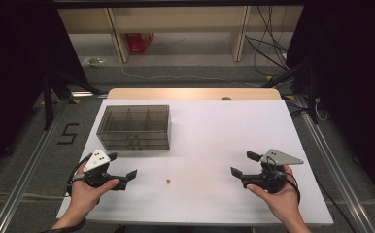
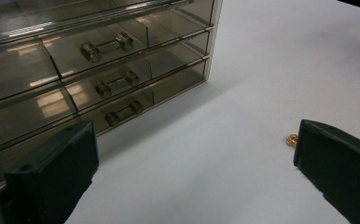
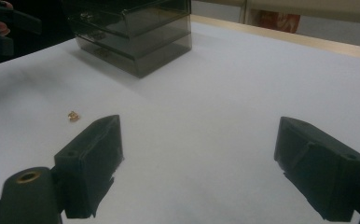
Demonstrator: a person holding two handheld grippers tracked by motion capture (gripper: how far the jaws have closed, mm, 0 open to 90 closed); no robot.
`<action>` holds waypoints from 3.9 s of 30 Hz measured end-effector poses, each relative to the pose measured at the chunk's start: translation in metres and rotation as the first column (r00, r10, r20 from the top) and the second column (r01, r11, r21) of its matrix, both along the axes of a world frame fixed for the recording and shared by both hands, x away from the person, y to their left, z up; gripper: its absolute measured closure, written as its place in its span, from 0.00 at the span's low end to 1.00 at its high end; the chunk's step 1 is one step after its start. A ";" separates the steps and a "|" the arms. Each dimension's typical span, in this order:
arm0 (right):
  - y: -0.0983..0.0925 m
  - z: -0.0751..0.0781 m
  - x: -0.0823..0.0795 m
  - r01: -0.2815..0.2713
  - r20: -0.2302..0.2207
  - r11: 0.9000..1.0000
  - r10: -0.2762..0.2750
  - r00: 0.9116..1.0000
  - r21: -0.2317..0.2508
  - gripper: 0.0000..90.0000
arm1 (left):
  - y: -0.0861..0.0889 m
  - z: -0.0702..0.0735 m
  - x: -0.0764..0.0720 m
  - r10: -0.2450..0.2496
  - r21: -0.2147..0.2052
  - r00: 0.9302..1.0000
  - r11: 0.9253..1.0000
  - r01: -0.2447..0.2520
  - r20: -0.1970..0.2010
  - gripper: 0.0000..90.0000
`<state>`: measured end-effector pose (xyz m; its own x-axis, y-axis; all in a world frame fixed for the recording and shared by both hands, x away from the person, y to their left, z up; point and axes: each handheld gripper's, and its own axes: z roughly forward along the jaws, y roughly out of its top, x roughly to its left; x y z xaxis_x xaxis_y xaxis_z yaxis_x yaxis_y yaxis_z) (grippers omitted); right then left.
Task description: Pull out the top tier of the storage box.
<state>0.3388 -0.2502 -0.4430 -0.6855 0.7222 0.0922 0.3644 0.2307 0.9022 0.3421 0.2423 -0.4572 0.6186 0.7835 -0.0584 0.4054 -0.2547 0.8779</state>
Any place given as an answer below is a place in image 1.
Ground smoky clear organizer box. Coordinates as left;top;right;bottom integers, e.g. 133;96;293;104
96;104;171;151

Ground wooden table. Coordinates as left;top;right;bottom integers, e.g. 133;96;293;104
107;87;282;101

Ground right hand-held gripper cable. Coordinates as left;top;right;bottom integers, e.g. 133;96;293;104
281;173;302;206

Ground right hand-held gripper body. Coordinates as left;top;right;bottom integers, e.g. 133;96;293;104
250;148;305;194

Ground black floor cable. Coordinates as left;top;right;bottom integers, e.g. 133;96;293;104
313;179;358;233

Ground black metal stand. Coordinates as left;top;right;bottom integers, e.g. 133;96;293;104
261;57;320;125
41;69;102;130

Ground short white cable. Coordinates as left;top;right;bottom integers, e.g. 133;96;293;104
315;98;329;123

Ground person's left hand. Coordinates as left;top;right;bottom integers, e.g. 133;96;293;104
66;161;120;221

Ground red bag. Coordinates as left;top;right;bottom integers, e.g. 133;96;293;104
125;32;155;54

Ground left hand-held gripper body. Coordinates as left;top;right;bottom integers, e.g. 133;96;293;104
83;148;115;188

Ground long white floor cable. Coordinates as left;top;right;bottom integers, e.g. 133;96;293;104
117;61;264;88

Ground person's right hand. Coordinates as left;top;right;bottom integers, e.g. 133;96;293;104
246;165;301;224

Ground clear plastic wrapper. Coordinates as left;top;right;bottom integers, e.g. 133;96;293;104
84;56;106;68

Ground short aluminium rail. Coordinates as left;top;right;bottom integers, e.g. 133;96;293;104
70;91;109;99

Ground white board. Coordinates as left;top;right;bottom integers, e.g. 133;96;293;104
56;99;334;227

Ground black curtain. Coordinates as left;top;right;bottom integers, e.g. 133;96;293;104
0;0;89;183
286;0;375;212

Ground bundle of black cables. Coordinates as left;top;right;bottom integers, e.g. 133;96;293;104
244;5;290;77

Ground long aluminium rail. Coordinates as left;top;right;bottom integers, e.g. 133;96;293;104
296;96;375;233
0;100;70;233

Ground smoky clear drawer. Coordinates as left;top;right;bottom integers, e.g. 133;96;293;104
97;139;171;151

